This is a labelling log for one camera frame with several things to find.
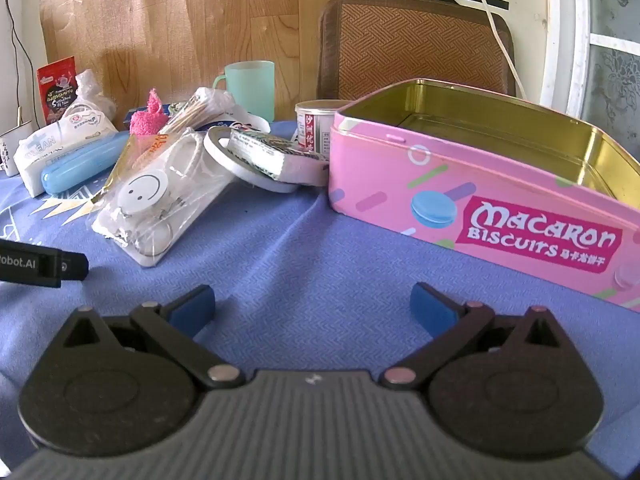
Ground wood grain board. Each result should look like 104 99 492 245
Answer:
42 0 351 123

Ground white power cable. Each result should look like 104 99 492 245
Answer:
460 0 531 101

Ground brown woven tray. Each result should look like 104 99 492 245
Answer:
317 0 517 102

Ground pink biscuit tin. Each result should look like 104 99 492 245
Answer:
327 78 640 313

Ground clear snack packets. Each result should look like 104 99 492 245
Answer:
102 132 172 196

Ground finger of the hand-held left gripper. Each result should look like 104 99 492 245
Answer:
0 239 90 289

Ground blue printed tablecloth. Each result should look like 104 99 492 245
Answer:
0 120 640 480

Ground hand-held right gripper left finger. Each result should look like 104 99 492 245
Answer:
60 284 247 392

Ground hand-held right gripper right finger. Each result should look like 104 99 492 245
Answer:
381 282 567 390

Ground green printed packet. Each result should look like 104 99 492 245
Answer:
227 129 329 187

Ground green plastic cup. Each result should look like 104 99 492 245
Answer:
212 60 276 123

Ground clear smiley badge pack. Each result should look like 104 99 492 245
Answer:
91 130 236 267

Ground red snack box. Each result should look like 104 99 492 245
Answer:
36 57 77 126

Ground blue plastic case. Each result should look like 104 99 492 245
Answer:
41 131 131 195

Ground white wet wipe packet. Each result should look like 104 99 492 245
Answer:
200 109 271 134

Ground white tissue pack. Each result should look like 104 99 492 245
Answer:
12 102 118 197

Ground white tape roll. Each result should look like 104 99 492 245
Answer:
204 126 301 194

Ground pink fluffy cloth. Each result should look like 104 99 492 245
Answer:
129 88 168 137

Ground white can with red label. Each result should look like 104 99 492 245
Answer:
294 99 346 153

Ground thin black cable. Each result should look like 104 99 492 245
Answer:
2 0 31 126

